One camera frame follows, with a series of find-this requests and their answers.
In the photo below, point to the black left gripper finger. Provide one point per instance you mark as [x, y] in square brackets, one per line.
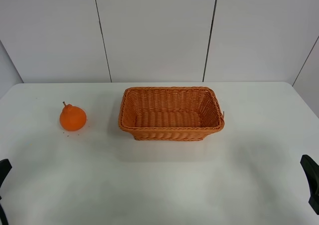
[5, 167]

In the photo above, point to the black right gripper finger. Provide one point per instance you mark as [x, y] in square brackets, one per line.
[311, 170]

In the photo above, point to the orange with stem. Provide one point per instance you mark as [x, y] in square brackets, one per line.
[72, 118]

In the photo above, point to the orange wicker basket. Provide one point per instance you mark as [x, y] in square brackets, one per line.
[170, 113]

